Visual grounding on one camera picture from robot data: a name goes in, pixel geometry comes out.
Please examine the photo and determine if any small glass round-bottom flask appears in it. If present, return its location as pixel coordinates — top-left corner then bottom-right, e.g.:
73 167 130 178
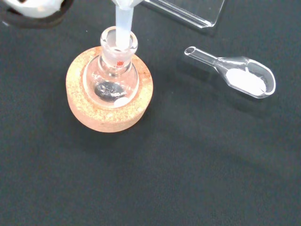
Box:
83 26 140 109

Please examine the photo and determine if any cork ring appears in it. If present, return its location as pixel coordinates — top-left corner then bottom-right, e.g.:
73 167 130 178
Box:
65 46 154 134

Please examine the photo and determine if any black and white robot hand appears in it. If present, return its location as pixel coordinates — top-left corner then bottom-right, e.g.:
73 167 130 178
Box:
0 0 74 29

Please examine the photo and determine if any black bench cloth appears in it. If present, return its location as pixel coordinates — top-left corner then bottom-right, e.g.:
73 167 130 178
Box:
0 0 301 226

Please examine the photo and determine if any glass weighing funnel with powder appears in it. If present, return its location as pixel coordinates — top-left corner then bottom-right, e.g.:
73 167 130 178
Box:
183 46 277 99

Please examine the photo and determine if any clear acrylic funnel stand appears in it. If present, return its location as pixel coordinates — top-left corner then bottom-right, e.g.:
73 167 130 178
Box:
141 0 228 30

